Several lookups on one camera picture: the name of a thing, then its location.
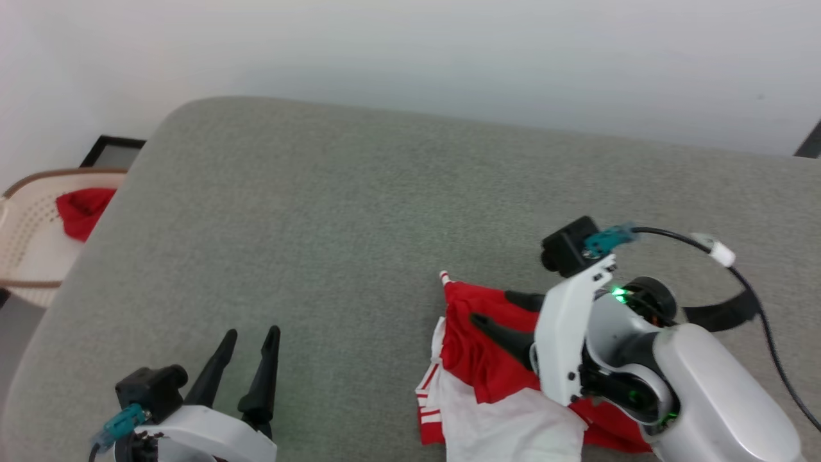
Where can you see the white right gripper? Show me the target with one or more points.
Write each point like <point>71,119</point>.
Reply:
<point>567,333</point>

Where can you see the teal right camera connector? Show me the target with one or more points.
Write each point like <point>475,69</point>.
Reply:
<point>608,239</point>

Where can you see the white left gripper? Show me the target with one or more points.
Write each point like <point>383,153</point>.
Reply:
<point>199,439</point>

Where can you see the black framed board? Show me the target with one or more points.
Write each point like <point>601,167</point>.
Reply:
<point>112,153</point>

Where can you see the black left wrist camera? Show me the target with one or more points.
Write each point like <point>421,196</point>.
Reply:
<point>151,388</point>

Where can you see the beige perforated laundry basket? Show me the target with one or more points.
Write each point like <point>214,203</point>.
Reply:
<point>29,250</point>

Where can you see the red and white jersey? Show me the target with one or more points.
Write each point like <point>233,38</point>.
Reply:
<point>494,378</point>

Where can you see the red crumpled garment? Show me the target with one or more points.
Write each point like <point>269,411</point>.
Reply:
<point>82,210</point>

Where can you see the teal camera connector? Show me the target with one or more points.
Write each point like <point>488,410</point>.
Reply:
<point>608,239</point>
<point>122,423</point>

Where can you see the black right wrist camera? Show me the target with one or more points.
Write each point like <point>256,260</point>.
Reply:
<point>567,247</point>

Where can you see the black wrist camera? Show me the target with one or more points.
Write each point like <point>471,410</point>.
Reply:
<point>567,247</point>
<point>151,388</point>

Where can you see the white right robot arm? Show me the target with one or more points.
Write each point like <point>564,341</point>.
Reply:
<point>693,391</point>

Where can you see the teal left camera connector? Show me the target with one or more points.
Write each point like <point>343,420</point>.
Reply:
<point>122,423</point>

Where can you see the black tubular leg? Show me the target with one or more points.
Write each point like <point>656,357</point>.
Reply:
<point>811,142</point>

